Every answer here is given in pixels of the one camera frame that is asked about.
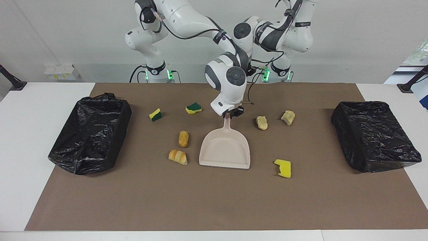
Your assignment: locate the beige plastic dustpan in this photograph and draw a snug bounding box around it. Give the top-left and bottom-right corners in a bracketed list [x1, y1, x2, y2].
[199, 115, 251, 170]

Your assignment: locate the striped toy croissant piece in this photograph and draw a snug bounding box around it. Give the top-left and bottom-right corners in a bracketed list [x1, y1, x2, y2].
[168, 149, 188, 166]

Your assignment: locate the plain yellow sponge piece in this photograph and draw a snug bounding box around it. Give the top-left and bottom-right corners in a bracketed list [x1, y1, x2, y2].
[274, 159, 292, 178]

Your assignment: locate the black bag lined bin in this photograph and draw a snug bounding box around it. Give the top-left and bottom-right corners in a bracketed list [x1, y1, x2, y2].
[48, 93, 132, 175]
[331, 101, 422, 173]

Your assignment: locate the large brown paper mat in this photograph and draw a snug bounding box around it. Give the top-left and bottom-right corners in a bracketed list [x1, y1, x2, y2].
[24, 83, 428, 231]

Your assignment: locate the black clamp stand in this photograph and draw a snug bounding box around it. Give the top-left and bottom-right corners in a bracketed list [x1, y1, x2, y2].
[397, 65, 428, 93]
[0, 64, 27, 91]

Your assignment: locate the blue plastic item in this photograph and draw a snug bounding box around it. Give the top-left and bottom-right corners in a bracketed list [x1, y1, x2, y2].
[415, 84, 428, 111]

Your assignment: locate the white wall socket box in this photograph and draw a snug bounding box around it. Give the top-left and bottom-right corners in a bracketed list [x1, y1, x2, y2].
[44, 63, 81, 81]

